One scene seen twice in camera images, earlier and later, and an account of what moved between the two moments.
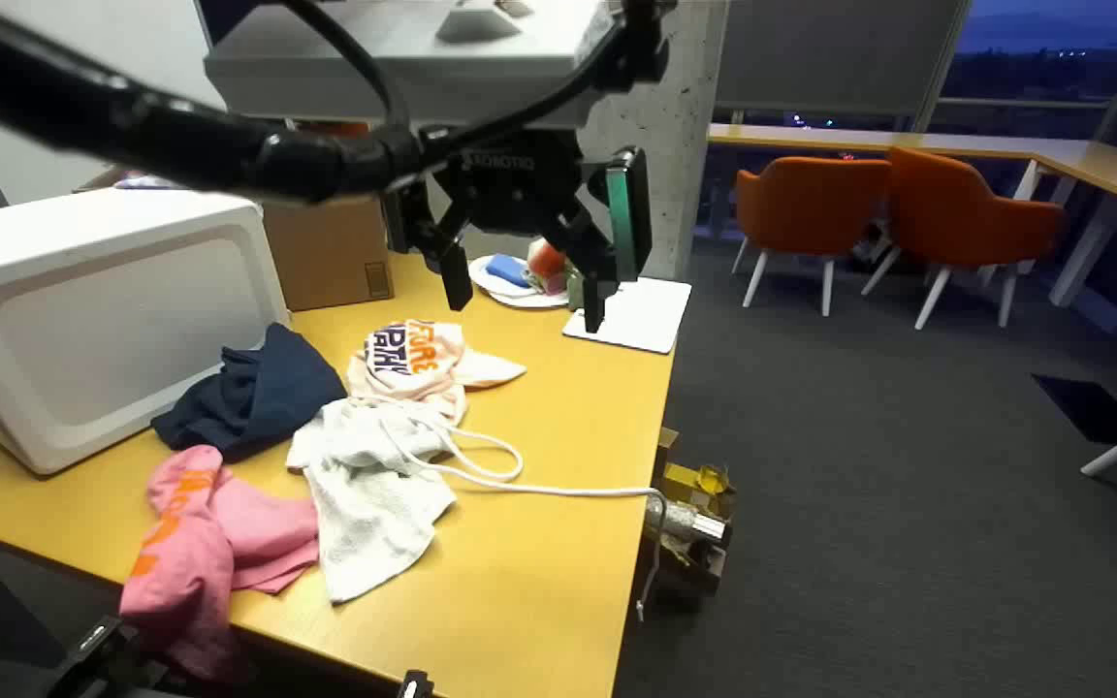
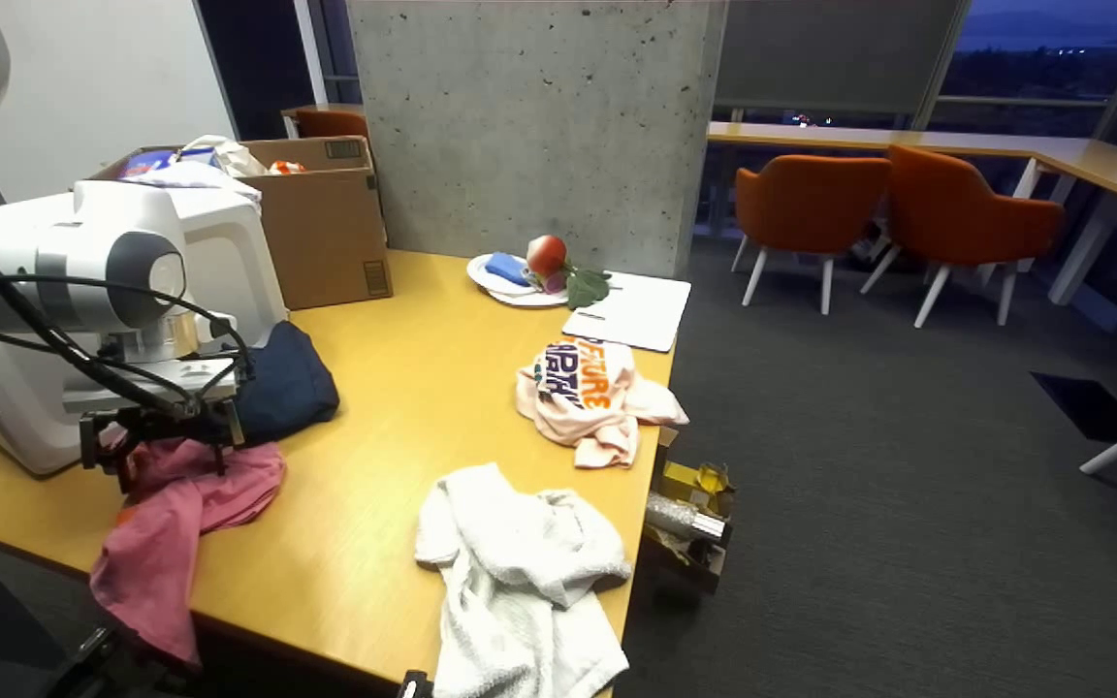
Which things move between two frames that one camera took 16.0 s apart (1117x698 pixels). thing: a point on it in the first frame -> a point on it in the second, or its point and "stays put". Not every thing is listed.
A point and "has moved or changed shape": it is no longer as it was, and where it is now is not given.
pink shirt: [206, 542] has moved or changed shape
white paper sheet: [640, 314] stays put
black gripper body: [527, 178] -> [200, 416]
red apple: [550, 264] stays put
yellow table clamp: [695, 513] stays put
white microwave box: [81, 318] stays put
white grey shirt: [379, 482] -> [520, 566]
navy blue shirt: [263, 394] stays put
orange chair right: [948, 218] stays put
